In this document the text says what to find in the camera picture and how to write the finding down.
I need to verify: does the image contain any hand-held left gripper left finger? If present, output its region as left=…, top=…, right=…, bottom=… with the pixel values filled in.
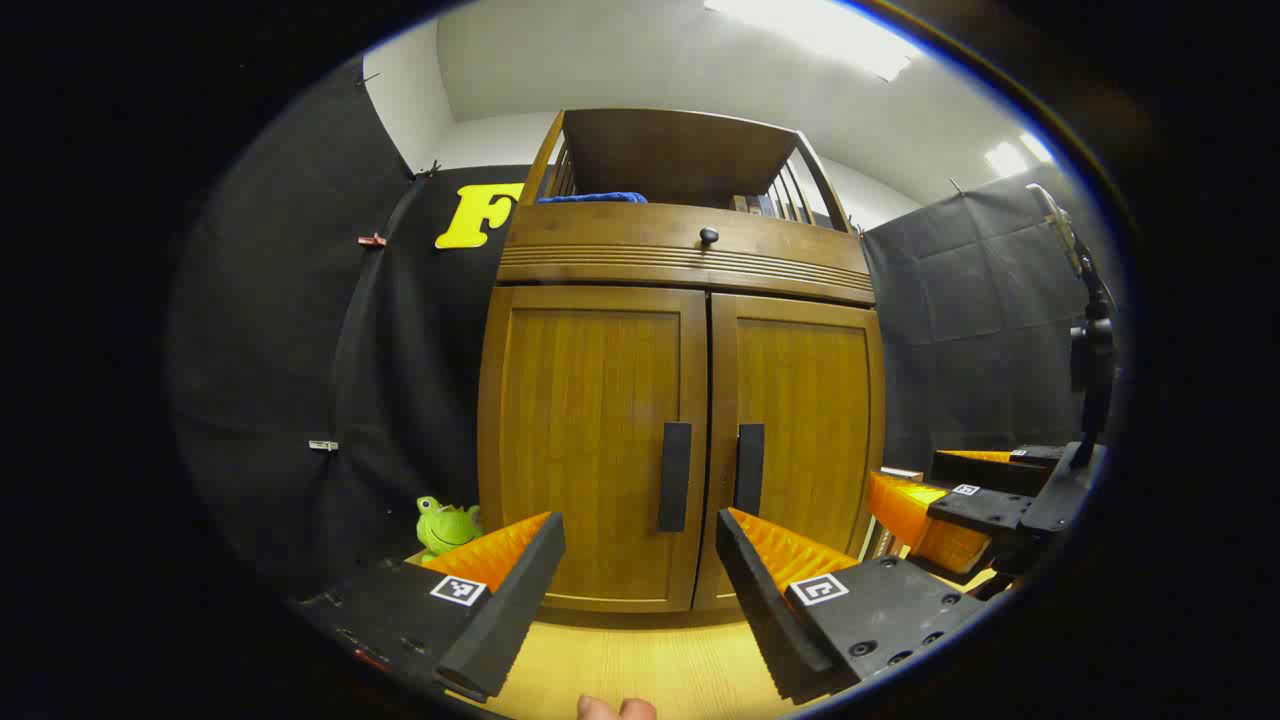
left=295, top=510, right=567, bottom=704

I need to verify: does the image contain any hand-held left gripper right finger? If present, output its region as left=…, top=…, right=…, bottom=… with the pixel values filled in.
left=715, top=507, right=991, bottom=706

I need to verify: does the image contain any wooden cabinet door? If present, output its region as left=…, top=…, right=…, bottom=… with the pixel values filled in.
left=695, top=292, right=887, bottom=611
left=479, top=285, right=709, bottom=613

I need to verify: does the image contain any wooden double-door shoe cabinet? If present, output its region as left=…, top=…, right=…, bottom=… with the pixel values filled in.
left=478, top=108, right=887, bottom=613

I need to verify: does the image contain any wooden cabinet drawer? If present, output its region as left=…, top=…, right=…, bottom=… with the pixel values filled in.
left=497, top=203, right=877, bottom=306

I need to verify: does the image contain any green frog toy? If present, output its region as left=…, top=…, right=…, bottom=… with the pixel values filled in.
left=415, top=495, right=484, bottom=563

